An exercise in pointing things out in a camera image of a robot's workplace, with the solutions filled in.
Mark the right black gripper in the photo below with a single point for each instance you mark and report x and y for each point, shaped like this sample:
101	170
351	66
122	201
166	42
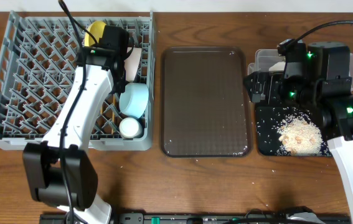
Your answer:
273	80

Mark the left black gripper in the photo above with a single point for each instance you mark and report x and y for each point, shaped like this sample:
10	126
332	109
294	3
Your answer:
121	78

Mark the white bowl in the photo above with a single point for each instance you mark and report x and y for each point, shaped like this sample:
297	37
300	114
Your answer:
132	64

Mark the white napkin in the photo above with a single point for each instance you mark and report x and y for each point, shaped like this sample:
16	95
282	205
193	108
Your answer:
278	67

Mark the light blue bowl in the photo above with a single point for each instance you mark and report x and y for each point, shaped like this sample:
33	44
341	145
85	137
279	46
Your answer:
134	100

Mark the yellow plate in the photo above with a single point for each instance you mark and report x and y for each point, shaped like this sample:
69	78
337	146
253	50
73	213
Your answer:
96	29

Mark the small white cup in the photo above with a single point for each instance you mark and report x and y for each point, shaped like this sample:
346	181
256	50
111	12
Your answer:
130	128

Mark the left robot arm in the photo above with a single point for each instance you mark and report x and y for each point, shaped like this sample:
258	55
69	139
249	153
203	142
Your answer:
59	172

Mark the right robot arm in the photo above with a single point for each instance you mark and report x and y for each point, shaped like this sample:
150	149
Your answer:
316	79

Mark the black waste tray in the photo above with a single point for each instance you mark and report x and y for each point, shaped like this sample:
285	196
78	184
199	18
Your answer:
267	120

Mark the grey plastic dishwasher rack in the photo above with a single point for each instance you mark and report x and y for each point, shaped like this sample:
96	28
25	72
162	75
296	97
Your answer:
37	64

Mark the clear plastic bin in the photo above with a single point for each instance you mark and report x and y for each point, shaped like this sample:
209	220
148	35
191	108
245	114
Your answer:
265	58

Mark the food scraps pile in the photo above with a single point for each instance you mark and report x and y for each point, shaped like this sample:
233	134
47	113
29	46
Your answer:
299	136

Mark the dark brown serving tray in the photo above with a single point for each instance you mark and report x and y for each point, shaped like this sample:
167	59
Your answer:
204	106

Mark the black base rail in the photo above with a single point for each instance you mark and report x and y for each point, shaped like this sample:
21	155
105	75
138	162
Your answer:
254	216

